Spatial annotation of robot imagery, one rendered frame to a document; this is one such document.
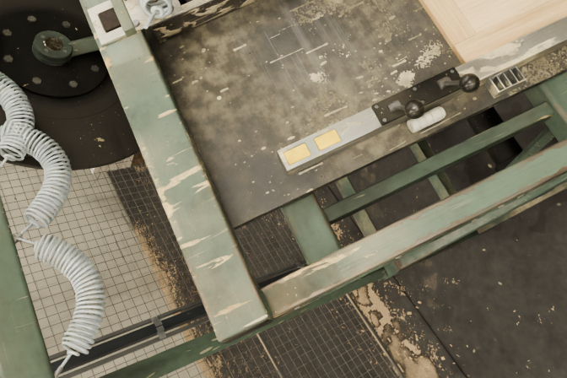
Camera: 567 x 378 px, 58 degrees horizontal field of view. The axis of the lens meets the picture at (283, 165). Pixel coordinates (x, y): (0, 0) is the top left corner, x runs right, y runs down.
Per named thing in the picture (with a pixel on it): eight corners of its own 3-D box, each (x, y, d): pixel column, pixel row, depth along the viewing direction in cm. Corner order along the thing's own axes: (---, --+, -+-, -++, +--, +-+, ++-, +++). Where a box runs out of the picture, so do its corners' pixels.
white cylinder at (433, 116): (412, 135, 110) (444, 120, 110) (414, 130, 107) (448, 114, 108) (405, 123, 111) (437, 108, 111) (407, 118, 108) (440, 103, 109)
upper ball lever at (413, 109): (402, 110, 108) (430, 114, 95) (386, 118, 108) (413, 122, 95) (396, 94, 108) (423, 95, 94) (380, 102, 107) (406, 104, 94)
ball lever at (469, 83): (451, 88, 109) (486, 88, 96) (436, 94, 109) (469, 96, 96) (445, 71, 109) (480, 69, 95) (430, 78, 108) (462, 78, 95)
